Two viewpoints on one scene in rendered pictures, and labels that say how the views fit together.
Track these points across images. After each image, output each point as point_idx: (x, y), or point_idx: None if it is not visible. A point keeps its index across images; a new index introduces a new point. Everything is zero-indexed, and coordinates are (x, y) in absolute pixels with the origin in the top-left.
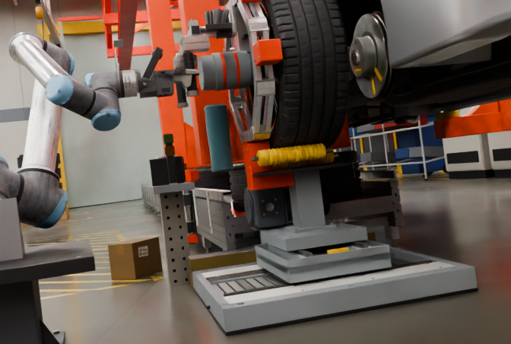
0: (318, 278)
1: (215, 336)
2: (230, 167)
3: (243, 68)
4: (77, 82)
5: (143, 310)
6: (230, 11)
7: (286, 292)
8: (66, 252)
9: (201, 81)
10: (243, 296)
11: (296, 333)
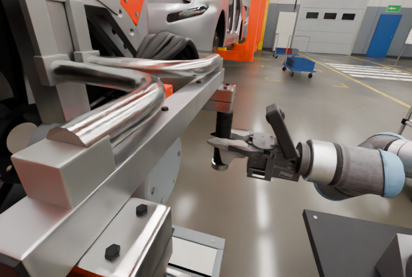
0: None
1: (228, 253)
2: None
3: None
4: (366, 140)
5: None
6: (45, 3)
7: (179, 243)
8: (338, 256)
9: (166, 185)
10: (200, 261)
11: (196, 222)
